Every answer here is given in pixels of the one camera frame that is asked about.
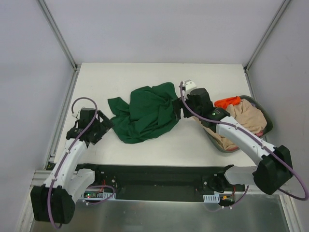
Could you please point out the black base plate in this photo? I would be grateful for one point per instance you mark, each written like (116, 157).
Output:
(160, 183)

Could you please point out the left aluminium side rail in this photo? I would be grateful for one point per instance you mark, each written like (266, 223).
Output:
(51, 151)

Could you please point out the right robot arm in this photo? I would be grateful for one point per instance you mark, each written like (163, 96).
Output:
(272, 165)

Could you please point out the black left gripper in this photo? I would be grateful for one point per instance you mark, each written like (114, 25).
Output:
(101, 123)

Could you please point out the aluminium frame post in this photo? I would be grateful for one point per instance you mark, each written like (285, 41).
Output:
(57, 33)
(266, 35)

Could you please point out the aluminium side rail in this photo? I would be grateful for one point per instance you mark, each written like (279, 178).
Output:
(260, 91)
(51, 151)

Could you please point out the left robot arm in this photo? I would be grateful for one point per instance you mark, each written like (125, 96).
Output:
(54, 201)

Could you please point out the grey laundry basket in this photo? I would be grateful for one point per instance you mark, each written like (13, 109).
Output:
(254, 103)

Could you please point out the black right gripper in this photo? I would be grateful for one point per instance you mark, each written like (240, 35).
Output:
(184, 106)

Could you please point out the right white cable duct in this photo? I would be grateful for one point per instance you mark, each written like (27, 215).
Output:
(215, 198)

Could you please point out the white cable duct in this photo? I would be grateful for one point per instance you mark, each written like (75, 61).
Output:
(98, 196)
(215, 198)

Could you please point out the pink t shirt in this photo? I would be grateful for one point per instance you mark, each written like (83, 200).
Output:
(232, 147)

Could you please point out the green t shirt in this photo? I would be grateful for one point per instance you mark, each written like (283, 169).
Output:
(149, 114)

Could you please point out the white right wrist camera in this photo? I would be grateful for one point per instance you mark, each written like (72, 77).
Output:
(188, 86)

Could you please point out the beige t shirt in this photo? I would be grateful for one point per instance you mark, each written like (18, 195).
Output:
(247, 115)

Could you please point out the left aluminium frame post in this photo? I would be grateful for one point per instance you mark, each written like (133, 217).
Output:
(57, 33)

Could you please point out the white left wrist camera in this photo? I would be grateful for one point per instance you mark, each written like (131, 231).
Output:
(77, 113)

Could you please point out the right aluminium side rail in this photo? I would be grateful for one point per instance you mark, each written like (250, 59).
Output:
(260, 91)

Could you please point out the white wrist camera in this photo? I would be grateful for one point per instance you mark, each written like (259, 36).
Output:
(188, 86)
(77, 113)

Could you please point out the right aluminium frame post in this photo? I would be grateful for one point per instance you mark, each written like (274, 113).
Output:
(266, 35)

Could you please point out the front aluminium rail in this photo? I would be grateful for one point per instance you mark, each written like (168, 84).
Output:
(41, 175)

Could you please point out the orange t shirt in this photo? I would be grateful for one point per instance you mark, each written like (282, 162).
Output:
(224, 103)

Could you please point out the left white cable duct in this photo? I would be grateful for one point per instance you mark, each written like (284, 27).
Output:
(98, 196)

